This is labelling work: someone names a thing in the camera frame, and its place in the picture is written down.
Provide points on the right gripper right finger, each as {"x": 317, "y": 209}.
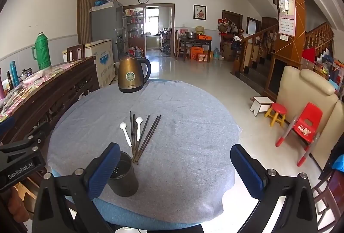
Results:
{"x": 298, "y": 213}

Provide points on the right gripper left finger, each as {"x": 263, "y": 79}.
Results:
{"x": 65, "y": 203}

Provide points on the dark grey utensil holder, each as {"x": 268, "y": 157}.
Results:
{"x": 123, "y": 180}

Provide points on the dark chopstick four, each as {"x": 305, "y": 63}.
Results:
{"x": 148, "y": 137}

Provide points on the white plastic spoon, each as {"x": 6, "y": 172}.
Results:
{"x": 123, "y": 126}
{"x": 138, "y": 121}

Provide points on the dark chopstick two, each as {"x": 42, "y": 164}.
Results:
{"x": 134, "y": 135}

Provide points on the dark chopstick three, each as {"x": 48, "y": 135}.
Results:
{"x": 141, "y": 137}

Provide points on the dark chopstick five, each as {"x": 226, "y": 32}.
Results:
{"x": 152, "y": 135}

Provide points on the dark chopstick one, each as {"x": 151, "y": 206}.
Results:
{"x": 131, "y": 132}

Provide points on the person's left hand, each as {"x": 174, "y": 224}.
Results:
{"x": 16, "y": 207}

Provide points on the dark wooden sideboard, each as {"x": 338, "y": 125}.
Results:
{"x": 48, "y": 101}

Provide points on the pink water bottle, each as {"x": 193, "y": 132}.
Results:
{"x": 2, "y": 92}

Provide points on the red child chair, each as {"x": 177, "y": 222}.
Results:
{"x": 305, "y": 125}

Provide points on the teal water bottle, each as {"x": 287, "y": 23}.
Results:
{"x": 14, "y": 74}

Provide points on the red yellow stool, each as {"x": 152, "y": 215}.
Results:
{"x": 277, "y": 113}

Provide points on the green thermos flask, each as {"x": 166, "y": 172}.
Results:
{"x": 40, "y": 52}

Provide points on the small white stool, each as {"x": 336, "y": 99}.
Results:
{"x": 260, "y": 104}

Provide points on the wooden dining chair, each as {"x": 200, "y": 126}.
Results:
{"x": 75, "y": 53}

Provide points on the cream leather sofa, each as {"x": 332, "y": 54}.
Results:
{"x": 299, "y": 87}

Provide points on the grey table cloth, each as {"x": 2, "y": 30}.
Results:
{"x": 183, "y": 169}

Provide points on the bronze electric kettle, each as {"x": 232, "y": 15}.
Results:
{"x": 133, "y": 73}

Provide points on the grey refrigerator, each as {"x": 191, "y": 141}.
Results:
{"x": 107, "y": 23}

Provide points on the wooden stair railing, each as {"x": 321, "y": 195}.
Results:
{"x": 254, "y": 49}

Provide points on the orange gift box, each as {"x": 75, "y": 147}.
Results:
{"x": 204, "y": 37}

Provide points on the dark wooden side table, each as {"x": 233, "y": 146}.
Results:
{"x": 187, "y": 46}

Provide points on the metal bowl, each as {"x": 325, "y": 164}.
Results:
{"x": 191, "y": 36}

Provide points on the framed flower picture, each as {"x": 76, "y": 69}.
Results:
{"x": 199, "y": 12}

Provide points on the wall calendar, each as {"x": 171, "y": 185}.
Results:
{"x": 287, "y": 17}

